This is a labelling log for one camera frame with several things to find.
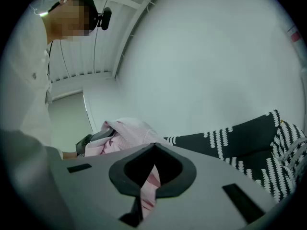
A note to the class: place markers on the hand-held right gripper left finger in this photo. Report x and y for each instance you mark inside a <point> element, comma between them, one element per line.
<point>96,190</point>

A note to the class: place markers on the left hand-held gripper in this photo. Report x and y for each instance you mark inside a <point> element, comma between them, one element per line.
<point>83,144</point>

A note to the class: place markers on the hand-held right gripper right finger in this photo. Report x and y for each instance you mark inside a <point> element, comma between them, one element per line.
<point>206,200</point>

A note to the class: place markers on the pink cloth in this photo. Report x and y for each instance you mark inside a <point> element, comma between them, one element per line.
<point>129,128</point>

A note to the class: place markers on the black white patterned fabric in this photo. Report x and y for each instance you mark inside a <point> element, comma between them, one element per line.
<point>247,140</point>

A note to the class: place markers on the person's white shirt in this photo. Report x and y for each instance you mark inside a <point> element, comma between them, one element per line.
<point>24,80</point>

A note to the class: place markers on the grey houndstooth fringed pillow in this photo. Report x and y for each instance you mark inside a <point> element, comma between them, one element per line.
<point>296,156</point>

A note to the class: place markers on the person's head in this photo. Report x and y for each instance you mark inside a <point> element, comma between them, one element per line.
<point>69,18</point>

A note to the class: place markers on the black head-mounted camera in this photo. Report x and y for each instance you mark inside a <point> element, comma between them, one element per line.
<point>105,18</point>

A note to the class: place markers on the red wall sign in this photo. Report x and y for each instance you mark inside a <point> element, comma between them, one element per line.
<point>295,36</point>

